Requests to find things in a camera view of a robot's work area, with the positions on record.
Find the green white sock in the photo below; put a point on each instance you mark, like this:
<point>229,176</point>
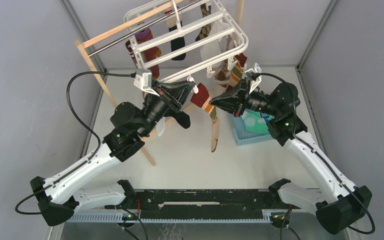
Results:
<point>256,122</point>

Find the white plastic sock hanger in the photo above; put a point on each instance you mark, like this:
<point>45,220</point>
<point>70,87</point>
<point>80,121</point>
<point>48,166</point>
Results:
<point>234,42</point>

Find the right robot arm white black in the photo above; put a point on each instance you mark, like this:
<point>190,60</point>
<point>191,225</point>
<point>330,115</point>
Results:
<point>338,202</point>

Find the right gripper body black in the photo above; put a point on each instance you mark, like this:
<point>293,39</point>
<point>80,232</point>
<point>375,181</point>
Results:
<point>255,101</point>

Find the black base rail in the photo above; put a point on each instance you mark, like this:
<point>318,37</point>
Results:
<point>204,204</point>

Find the maroon striped tan sock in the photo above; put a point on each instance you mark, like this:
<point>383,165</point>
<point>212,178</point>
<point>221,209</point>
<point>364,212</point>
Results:
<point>128,46</point>

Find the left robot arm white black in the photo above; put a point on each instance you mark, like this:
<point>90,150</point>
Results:
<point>62,195</point>

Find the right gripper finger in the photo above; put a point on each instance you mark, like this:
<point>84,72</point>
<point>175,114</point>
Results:
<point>236,92</point>
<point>230,105</point>

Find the blue plastic basket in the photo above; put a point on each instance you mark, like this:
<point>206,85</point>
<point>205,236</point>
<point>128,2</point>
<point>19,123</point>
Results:
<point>243,137</point>

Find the dark argyle sock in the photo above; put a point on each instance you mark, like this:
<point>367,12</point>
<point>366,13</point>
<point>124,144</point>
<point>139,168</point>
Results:
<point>205,30</point>

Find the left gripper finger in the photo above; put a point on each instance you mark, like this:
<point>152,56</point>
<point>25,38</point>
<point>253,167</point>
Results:
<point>174,93</point>
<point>180,119</point>

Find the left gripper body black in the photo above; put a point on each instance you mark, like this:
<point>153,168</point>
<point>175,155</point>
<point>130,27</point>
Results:
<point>156,107</point>

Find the white sock black stripes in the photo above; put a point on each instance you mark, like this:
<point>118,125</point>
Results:
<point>160,127</point>

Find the red cuff tan sock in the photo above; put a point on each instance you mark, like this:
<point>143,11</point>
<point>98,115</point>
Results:
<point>151,53</point>

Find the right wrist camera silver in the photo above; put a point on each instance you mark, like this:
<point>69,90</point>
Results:
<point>252,77</point>

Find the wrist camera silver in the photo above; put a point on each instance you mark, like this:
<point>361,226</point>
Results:
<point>143,81</point>
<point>252,77</point>

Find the metal rack rod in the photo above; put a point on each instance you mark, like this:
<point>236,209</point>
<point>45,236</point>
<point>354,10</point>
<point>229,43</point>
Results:
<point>149,24</point>

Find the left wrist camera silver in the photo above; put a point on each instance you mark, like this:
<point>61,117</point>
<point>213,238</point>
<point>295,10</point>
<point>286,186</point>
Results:
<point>143,81</point>

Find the navy sock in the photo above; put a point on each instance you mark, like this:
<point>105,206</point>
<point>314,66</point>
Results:
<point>176,43</point>

